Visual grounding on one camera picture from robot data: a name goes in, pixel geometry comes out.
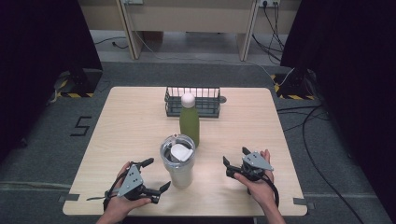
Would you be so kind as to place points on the person's right hand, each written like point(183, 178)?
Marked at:
point(260, 189)

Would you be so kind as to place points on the person's left hand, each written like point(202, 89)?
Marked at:
point(124, 207)

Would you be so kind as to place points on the green bottle with white cap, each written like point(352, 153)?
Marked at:
point(189, 124)

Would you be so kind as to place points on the black stand base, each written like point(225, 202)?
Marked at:
point(292, 84)
point(87, 81)

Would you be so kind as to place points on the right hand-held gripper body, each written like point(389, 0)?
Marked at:
point(257, 161)

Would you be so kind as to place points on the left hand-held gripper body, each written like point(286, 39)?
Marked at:
point(132, 182)

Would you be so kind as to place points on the yellow black hazard tape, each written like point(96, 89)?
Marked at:
point(299, 97)
point(73, 95)

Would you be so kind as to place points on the white wall socket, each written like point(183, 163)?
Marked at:
point(269, 2)

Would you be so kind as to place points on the grey tape strip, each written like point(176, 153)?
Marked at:
point(69, 197)
point(303, 202)

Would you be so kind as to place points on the small round grey disc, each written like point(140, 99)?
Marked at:
point(223, 99)

